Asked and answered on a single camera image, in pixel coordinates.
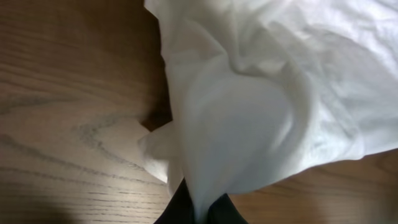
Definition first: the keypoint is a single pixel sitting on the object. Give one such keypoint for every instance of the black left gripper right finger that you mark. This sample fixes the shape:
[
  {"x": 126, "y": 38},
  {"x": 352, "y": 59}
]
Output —
[{"x": 223, "y": 211}]

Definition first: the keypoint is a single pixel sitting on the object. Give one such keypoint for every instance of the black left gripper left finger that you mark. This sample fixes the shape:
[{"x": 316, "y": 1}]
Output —
[{"x": 180, "y": 208}]

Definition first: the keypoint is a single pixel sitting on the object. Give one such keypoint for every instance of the white t-shirt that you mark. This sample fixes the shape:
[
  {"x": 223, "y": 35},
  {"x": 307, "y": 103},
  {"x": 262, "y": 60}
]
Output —
[{"x": 262, "y": 90}]

